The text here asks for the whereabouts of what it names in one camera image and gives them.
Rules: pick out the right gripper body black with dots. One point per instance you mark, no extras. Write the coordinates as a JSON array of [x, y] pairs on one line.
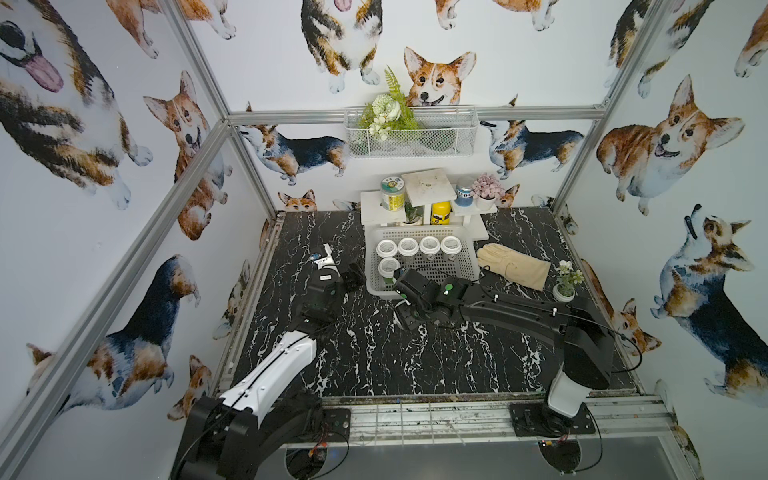
[[405, 285]]

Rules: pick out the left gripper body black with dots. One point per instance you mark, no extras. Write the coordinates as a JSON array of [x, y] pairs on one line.
[[349, 279]]

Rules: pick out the yogurt cup front row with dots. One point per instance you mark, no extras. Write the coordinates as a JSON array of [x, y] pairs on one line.
[[429, 247], [408, 247], [451, 247], [387, 269]]

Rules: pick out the yogurt cup row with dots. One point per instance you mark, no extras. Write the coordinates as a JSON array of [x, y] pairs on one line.
[[387, 269], [429, 247], [451, 247], [386, 248], [408, 247]]

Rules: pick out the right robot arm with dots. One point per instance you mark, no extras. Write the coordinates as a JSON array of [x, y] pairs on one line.
[[583, 345]]

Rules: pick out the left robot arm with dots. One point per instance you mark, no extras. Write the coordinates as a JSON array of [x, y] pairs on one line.
[[231, 435]]

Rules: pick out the white plastic perforated basket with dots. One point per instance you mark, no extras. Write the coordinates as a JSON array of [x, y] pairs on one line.
[[463, 265]]

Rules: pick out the yellow jar on shelf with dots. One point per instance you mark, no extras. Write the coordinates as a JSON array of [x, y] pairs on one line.
[[440, 213]]

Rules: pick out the small green plant under shelf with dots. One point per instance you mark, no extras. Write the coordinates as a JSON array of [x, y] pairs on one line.
[[414, 214]]

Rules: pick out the beige work glove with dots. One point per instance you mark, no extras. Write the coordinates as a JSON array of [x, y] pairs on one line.
[[514, 266]]

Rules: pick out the blue white small jar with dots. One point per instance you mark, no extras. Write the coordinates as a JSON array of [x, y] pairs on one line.
[[464, 192]]

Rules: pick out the white stepped display shelf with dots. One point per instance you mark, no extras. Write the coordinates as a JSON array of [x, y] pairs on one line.
[[425, 188]]

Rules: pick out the pink flower pot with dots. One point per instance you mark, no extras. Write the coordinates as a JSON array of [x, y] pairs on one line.
[[486, 189]]

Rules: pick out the small potted white flower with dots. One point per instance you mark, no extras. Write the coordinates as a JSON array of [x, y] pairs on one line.
[[568, 278]]

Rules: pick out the green fern white flower bouquet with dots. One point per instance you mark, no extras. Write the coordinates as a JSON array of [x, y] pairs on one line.
[[388, 113]]

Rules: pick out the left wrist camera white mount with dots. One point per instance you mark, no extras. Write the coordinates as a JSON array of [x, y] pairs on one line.
[[322, 258]]

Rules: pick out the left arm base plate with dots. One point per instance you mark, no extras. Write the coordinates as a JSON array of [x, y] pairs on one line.
[[333, 425]]

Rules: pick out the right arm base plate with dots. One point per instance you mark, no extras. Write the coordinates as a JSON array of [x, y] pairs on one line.
[[537, 419]]

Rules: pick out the white wire wall basket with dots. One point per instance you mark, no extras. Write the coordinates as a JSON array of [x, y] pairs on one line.
[[433, 132]]

